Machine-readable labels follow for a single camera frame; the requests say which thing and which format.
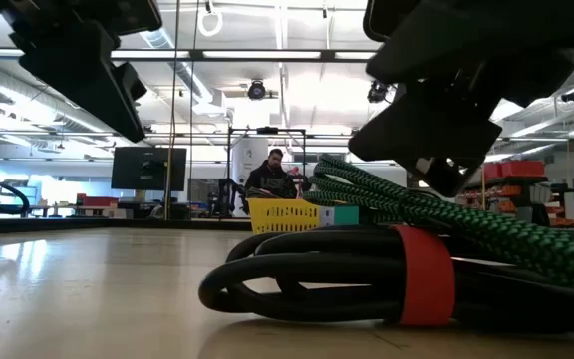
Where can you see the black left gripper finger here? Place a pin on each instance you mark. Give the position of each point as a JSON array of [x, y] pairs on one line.
[[83, 70]]

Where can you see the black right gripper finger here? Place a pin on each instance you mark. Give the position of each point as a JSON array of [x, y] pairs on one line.
[[446, 177], [426, 129]]

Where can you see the black background robot arm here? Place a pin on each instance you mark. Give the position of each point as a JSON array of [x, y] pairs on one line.
[[224, 199]]

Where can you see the shelf with red bins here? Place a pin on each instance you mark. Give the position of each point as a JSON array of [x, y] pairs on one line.
[[516, 192]]

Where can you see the red storage bin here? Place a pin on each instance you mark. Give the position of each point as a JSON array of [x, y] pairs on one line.
[[521, 169]]

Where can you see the black monitor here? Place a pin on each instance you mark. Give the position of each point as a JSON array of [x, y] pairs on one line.
[[147, 169]]

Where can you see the red boxes on bench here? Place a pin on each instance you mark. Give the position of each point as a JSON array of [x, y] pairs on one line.
[[97, 201]]

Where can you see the person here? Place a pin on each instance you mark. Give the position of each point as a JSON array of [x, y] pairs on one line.
[[269, 179]]

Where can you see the yellow plastic basket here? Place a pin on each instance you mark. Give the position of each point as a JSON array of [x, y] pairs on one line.
[[277, 217]]

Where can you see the black ceiling-mounted camera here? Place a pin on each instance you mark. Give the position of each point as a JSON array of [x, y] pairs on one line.
[[377, 92], [572, 95]]

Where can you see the black overhead frame beam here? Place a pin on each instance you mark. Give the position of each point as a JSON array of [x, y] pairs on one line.
[[195, 55]]

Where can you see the black overhead camera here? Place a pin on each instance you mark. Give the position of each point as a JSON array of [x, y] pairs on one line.
[[256, 91]]

